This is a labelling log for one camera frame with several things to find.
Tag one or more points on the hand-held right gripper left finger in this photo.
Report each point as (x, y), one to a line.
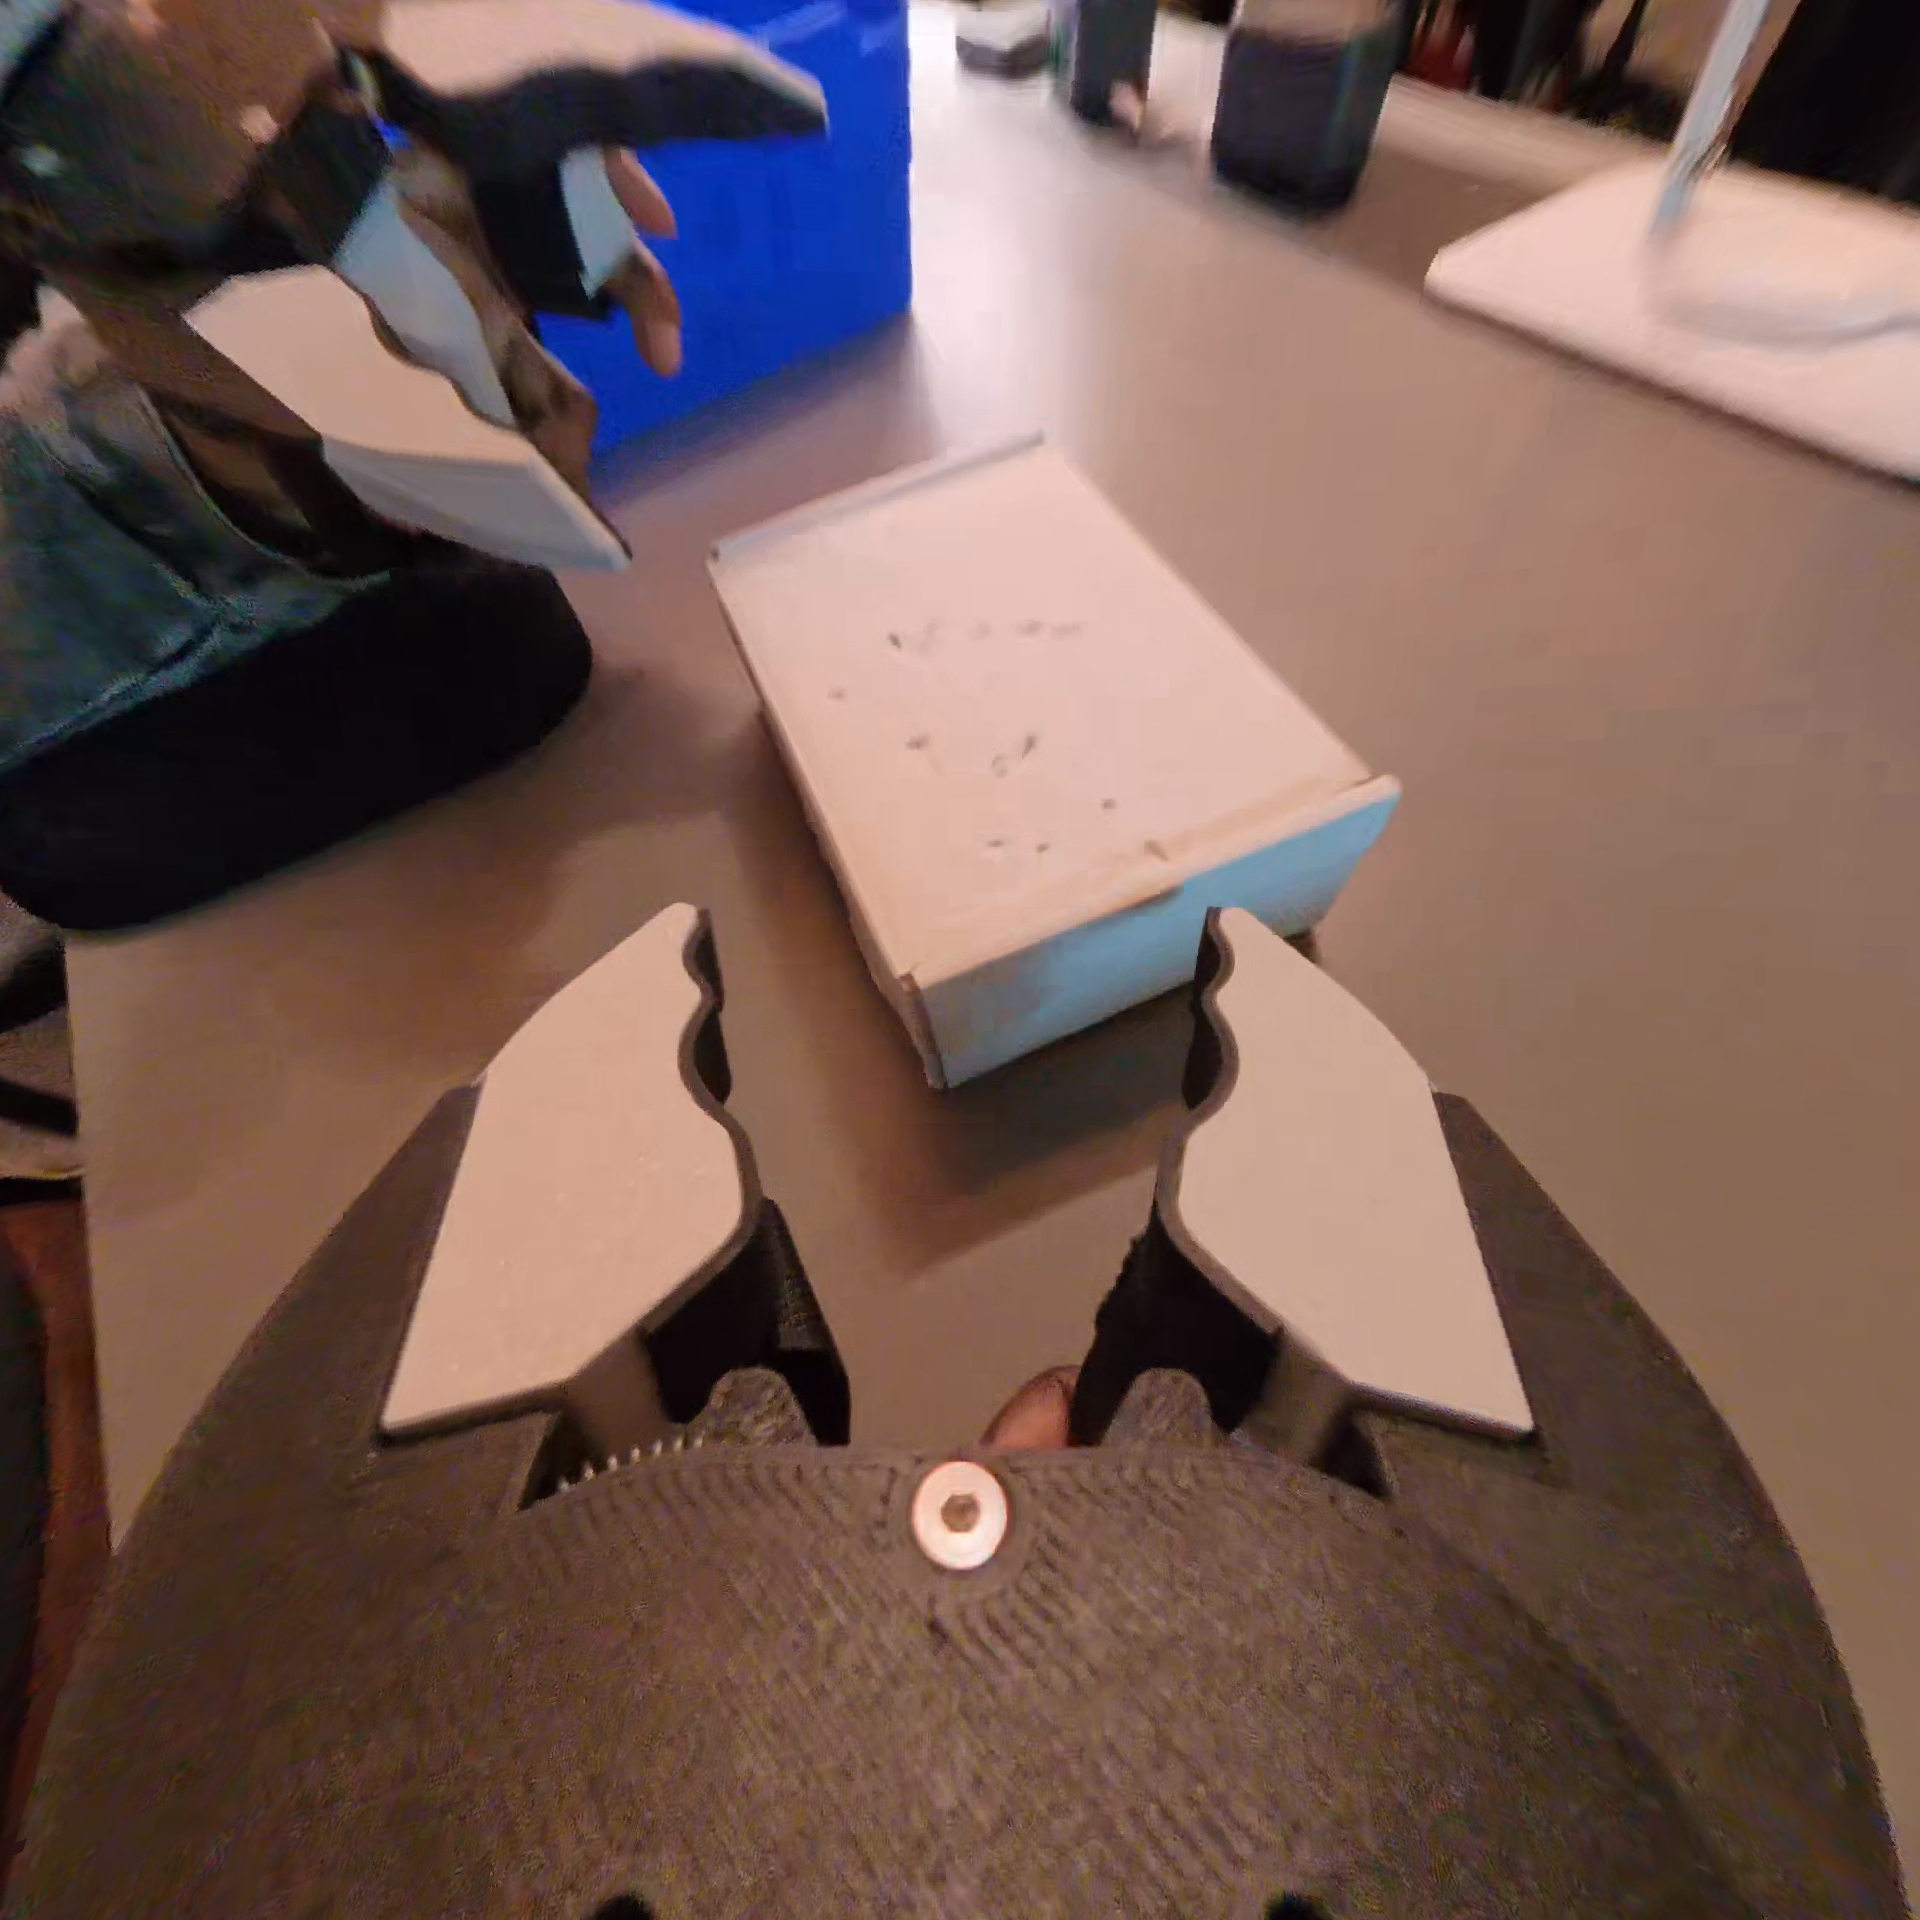
(588, 1185)

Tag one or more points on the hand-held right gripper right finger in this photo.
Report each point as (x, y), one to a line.
(1337, 1216)

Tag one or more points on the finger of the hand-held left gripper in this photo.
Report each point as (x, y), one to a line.
(599, 37)
(451, 477)

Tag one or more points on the blue plastic bin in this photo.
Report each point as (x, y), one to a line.
(780, 224)

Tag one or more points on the white cardboard box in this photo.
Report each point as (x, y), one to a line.
(1020, 720)

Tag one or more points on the grey desk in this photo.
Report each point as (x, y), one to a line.
(1577, 751)

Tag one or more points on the person's right hand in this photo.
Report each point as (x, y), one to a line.
(1036, 1407)

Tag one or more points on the black mesh wrist pad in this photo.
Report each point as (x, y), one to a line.
(301, 751)

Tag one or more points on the small dark container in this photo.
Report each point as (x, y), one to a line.
(1112, 60)

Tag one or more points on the large dark container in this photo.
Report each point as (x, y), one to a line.
(1305, 107)

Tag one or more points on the white stand base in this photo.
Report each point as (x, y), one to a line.
(1577, 303)

